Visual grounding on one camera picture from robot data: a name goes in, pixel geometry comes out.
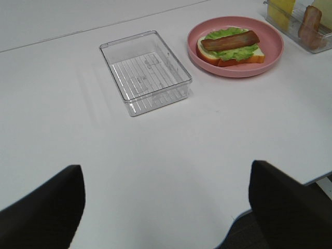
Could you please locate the red bacon strip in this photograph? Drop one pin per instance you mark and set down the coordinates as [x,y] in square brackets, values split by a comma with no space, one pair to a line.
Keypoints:
[309,29]

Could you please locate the green lettuce leaf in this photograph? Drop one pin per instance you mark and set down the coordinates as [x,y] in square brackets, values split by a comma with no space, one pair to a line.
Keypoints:
[237,54]

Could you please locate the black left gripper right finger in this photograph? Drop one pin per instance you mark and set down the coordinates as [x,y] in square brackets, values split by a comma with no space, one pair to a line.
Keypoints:
[289,214]

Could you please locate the clear plastic tray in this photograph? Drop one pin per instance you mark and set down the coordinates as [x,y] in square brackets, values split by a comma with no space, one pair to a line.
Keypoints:
[147,73]
[295,22]

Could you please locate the clear left plastic tray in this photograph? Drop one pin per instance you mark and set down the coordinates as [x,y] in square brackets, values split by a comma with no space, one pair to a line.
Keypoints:
[147,73]

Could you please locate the pink round plate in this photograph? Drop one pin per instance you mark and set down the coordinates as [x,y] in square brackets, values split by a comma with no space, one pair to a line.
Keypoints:
[271,43]

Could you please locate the yellow cheese slice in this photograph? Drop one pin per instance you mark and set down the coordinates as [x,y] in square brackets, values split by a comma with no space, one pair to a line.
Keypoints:
[280,11]

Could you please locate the clear right plastic tray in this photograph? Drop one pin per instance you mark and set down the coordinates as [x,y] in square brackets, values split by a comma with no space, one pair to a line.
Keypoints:
[295,22]

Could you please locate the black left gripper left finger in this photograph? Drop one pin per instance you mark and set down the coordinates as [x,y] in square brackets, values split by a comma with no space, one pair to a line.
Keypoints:
[49,216]

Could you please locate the brown bacon strip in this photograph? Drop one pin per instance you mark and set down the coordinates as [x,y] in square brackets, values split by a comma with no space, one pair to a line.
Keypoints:
[231,42]

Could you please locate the white bread slice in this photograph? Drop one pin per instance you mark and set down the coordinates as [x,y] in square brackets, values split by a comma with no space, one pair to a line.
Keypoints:
[218,62]
[325,7]

